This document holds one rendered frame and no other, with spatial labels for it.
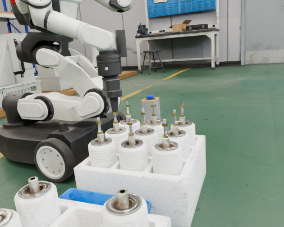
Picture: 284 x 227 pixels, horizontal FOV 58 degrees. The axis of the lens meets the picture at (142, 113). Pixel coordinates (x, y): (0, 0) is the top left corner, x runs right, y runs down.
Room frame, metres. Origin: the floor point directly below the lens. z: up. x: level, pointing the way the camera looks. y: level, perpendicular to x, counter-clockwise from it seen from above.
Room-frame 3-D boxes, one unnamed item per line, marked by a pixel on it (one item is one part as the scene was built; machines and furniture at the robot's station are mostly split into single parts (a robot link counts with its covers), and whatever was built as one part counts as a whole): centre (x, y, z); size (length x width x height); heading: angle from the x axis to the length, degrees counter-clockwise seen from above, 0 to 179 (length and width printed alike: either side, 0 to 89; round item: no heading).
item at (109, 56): (0.97, 0.09, 0.57); 0.11 x 0.11 x 0.11; 87
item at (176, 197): (0.92, 0.00, 0.09); 0.39 x 0.39 x 0.18; 68
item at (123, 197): (0.47, 0.05, 0.26); 0.02 x 0.02 x 0.03
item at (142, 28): (5.53, -0.15, 0.87); 0.41 x 0.17 x 0.25; 155
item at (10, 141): (1.42, 0.52, 0.19); 0.64 x 0.52 x 0.33; 65
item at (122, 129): (0.96, 0.10, 0.25); 0.08 x 0.08 x 0.01
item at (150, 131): (0.92, 0.00, 0.25); 0.08 x 0.08 x 0.01
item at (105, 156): (0.85, 0.15, 0.16); 0.10 x 0.10 x 0.18
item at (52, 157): (1.07, 0.41, 0.10); 0.20 x 0.05 x 0.20; 65
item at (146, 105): (1.21, -0.05, 0.16); 0.07 x 0.07 x 0.31; 68
